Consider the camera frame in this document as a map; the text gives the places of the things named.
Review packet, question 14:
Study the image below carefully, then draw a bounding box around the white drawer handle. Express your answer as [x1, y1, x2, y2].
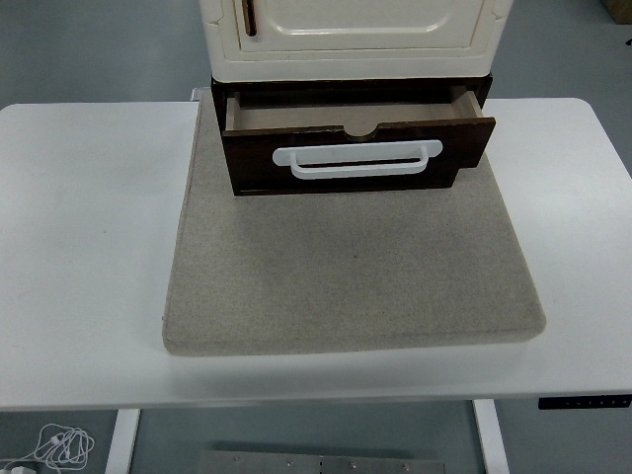
[271, 139, 444, 181]

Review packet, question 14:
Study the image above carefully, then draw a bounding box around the dark wooden drawer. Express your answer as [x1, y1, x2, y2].
[220, 86, 497, 182]

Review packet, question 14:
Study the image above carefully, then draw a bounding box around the dark wooden drawer housing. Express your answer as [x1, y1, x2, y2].
[210, 72, 495, 198]

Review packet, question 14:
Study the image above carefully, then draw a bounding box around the cream plastic cabinet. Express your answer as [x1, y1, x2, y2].
[199, 0, 516, 83]

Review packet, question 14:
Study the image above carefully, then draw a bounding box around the grey fabric mat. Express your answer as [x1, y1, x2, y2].
[161, 93, 548, 356]

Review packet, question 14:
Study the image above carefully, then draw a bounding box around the grey metal plate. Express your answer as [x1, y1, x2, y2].
[197, 449, 446, 474]

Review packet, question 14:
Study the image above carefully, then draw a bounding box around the white table leg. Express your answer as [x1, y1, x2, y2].
[104, 408, 142, 474]
[471, 399, 510, 474]

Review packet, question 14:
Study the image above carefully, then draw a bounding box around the black table control panel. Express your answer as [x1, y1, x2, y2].
[537, 396, 632, 410]

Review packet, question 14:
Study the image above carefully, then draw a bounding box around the cardboard box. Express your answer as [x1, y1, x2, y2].
[599, 0, 632, 25]

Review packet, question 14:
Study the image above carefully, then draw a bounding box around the brown cabinet door handle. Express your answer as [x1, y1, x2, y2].
[239, 0, 259, 39]

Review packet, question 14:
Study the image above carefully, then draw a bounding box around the white cable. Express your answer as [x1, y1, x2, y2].
[0, 423, 96, 471]

